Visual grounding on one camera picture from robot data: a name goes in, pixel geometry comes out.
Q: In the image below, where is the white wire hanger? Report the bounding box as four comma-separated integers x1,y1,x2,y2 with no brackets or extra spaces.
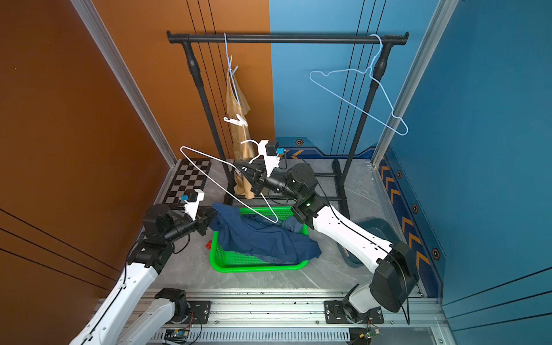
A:
179,139,280,225
223,33,241,105

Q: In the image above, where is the pale green clothespin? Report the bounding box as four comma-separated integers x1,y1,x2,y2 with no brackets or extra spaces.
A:
229,66,239,76

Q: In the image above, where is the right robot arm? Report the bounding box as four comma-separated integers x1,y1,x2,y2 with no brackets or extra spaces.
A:
234,161,420,323

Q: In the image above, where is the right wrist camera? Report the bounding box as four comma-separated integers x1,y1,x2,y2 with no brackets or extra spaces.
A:
257,139,285,177

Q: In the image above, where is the left green circuit board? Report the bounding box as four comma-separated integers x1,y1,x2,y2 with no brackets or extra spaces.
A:
162,328,191,344

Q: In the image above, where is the green circuit board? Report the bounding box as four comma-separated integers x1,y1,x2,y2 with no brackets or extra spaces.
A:
162,328,191,344
359,327,381,343

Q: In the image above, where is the black white checkerboard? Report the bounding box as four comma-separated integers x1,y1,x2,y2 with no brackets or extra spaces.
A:
162,160,207,204

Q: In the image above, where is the right green circuit board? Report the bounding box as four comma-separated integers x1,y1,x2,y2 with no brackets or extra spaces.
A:
359,327,381,343

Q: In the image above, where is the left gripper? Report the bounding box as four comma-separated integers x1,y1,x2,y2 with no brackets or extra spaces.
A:
163,204,220,246

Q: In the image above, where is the navy blue t-shirt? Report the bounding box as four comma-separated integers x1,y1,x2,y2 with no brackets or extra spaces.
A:
209,203,321,265

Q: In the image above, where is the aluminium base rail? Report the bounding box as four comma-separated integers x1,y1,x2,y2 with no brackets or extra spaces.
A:
126,288,455,344

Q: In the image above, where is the black clothes rack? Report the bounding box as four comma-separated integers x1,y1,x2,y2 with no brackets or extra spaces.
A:
167,32,410,216

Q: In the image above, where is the white clothespin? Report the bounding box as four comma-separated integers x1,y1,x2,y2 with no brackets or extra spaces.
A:
224,114,248,127

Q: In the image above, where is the light blue hanger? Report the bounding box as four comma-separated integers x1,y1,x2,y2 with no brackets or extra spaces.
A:
308,33,409,137

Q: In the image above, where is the teal plastic tub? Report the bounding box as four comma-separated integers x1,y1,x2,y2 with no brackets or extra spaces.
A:
336,217,400,268

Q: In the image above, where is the green plastic basket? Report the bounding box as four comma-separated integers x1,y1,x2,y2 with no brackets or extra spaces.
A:
209,206,309,273

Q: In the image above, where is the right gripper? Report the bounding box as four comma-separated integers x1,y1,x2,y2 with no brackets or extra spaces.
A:
238,161,306,204

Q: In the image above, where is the yellow printed t-shirt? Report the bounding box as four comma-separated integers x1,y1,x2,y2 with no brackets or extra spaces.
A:
226,71,257,199

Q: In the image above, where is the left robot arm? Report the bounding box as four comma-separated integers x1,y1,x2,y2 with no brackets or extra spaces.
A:
72,204,217,344

